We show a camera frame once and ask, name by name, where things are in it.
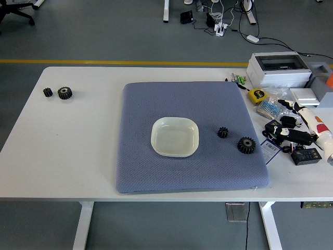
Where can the white square dish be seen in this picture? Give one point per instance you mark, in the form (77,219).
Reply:
(174,138)

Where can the white power strip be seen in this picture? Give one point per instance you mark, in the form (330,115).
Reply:
(221,29)

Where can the white electrical enclosure box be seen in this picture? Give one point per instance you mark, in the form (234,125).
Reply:
(278,75)

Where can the black office chair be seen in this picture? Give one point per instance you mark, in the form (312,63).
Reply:
(13,11)

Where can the white flat box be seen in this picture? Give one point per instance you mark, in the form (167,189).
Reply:
(304,96)

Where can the grey block with recess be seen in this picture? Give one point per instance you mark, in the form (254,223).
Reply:
(321,83)

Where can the white table leg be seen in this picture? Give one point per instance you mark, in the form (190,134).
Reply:
(270,226)
(83,226)

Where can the black servo motor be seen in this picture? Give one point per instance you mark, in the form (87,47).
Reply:
(288,121)

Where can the white background desk leg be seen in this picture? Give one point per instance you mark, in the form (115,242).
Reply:
(249,11)
(166,10)

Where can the small black gear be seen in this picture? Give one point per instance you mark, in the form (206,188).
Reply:
(48,92)
(223,132)

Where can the large black gear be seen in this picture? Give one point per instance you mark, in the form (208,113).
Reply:
(246,145)
(64,93)

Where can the white floor adapter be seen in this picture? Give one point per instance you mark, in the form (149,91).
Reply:
(252,38)

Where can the metal floor plate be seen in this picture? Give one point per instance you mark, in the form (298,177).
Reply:
(236,212)

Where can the black rectangular module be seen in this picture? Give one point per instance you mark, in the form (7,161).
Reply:
(271,125)

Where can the bag of blue parts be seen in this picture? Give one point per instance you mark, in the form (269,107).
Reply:
(268,108)

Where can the green circuit board strip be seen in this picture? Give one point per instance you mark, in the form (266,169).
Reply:
(317,205)

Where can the yellow tape measure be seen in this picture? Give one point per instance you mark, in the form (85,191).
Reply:
(256,96)

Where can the orange object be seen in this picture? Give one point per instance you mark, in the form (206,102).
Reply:
(330,84)

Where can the blue-grey padded mat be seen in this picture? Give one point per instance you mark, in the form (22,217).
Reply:
(169,104)

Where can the light grey box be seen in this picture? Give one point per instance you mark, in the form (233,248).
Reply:
(327,100)

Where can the black box on floor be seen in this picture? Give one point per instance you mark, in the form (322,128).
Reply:
(186,17)

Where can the black power adapter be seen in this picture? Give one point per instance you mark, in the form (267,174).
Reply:
(210,19)

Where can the black digital display meter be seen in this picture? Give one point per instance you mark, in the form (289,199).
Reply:
(305,156)

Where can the white barcode label card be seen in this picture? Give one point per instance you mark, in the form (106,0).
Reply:
(269,151)

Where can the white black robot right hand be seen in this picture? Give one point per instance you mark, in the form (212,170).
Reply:
(312,118)

